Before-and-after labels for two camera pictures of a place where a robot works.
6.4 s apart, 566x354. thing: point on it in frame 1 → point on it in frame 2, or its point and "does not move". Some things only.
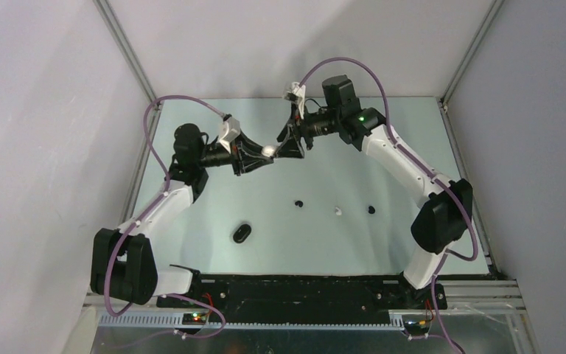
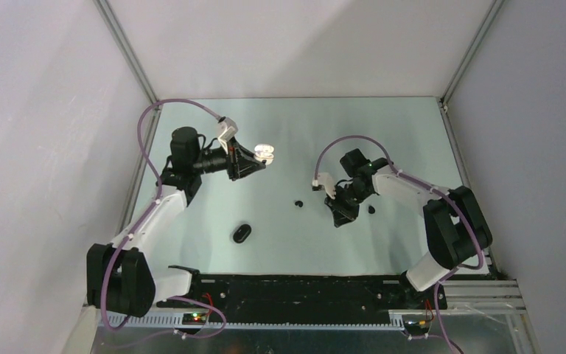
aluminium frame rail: (469, 297) does not move
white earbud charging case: (268, 150) does not move
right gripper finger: (283, 136) → (337, 206)
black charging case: (242, 233) does not move
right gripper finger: (291, 147) → (350, 212)
